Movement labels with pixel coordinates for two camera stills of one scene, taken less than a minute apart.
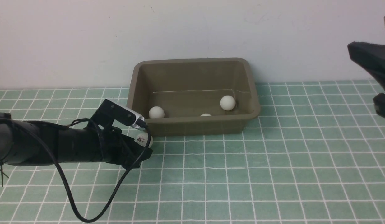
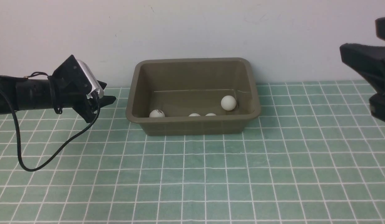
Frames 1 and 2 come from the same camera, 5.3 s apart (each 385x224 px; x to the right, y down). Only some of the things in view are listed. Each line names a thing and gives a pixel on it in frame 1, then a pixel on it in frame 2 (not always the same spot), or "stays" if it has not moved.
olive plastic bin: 188,97 stays
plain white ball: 227,102 stays
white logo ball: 141,138 -> 157,113
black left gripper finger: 130,142 -> 103,85
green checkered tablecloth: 317,154 stays
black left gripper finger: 146,154 -> 105,100
